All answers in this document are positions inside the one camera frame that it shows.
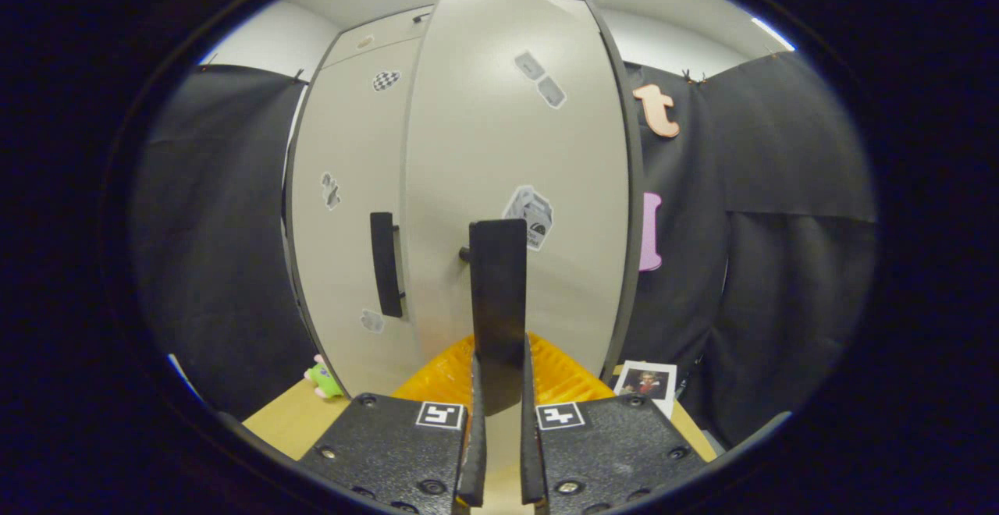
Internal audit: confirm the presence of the black backdrop cloth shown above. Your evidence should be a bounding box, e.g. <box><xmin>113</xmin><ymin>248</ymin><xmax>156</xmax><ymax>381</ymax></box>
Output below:
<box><xmin>129</xmin><ymin>51</ymin><xmax>879</xmax><ymax>449</ymax></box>

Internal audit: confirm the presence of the grey double-door shoe cabinet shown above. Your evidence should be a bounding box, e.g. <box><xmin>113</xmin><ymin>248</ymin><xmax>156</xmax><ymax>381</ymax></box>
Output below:
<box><xmin>283</xmin><ymin>0</ymin><xmax>645</xmax><ymax>414</ymax></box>

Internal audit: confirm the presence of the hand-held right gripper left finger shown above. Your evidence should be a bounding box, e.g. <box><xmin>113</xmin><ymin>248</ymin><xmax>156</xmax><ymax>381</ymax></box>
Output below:
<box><xmin>299</xmin><ymin>334</ymin><xmax>489</xmax><ymax>513</ymax></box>

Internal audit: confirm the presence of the grey door with checkered sticker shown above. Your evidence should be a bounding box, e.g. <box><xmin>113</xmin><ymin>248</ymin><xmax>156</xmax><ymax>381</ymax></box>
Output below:
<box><xmin>289</xmin><ymin>37</ymin><xmax>422</xmax><ymax>399</ymax></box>

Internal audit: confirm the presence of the white book with portrait cover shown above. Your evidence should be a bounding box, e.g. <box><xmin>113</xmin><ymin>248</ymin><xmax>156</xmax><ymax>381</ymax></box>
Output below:
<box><xmin>614</xmin><ymin>360</ymin><xmax>678</xmax><ymax>419</ymax></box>

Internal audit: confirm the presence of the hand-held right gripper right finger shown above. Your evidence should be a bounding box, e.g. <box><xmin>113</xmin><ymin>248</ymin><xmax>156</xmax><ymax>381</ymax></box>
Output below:
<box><xmin>519</xmin><ymin>332</ymin><xmax>709</xmax><ymax>514</ymax></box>

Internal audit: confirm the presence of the black door handle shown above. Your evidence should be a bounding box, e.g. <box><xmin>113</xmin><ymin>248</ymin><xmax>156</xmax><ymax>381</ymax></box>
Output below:
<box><xmin>459</xmin><ymin>218</ymin><xmax>528</xmax><ymax>416</ymax></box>
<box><xmin>369</xmin><ymin>211</ymin><xmax>405</xmax><ymax>319</ymax></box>

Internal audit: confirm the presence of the green pink plush star toy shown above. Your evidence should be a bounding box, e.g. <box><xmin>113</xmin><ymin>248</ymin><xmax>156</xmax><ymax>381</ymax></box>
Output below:
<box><xmin>304</xmin><ymin>355</ymin><xmax>345</xmax><ymax>400</ymax></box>

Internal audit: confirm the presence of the grey cabinet drawer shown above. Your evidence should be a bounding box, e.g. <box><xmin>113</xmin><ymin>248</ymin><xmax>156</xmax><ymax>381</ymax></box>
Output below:
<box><xmin>324</xmin><ymin>0</ymin><xmax>602</xmax><ymax>67</ymax></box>

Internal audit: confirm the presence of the grey door with square stickers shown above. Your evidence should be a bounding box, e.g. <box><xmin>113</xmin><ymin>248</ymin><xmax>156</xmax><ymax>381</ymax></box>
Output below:
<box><xmin>400</xmin><ymin>0</ymin><xmax>631</xmax><ymax>414</ymax></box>

